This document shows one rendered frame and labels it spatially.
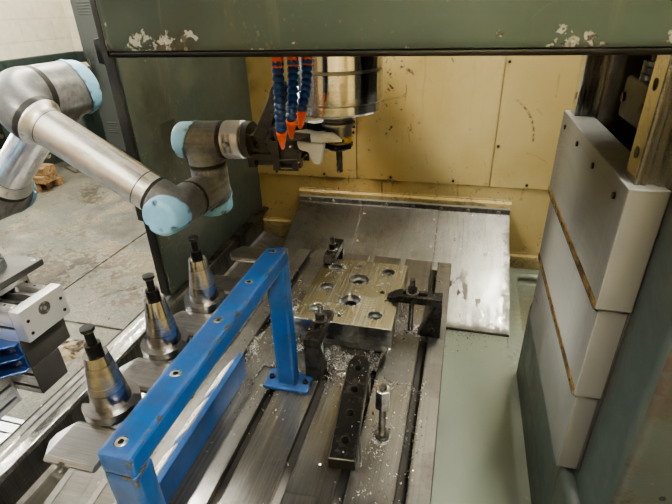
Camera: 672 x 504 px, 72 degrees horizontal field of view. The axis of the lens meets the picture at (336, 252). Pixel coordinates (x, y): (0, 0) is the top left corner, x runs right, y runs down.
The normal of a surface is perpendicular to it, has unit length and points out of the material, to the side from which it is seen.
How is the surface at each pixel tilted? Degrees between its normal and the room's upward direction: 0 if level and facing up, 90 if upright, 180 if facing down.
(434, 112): 90
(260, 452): 0
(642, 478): 90
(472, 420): 0
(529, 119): 90
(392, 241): 24
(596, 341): 90
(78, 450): 0
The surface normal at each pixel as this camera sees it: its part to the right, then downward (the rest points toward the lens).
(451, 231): -0.13, -0.61
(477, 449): -0.03, -0.88
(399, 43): -0.22, 0.76
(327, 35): -0.25, 0.46
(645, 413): -0.86, 0.26
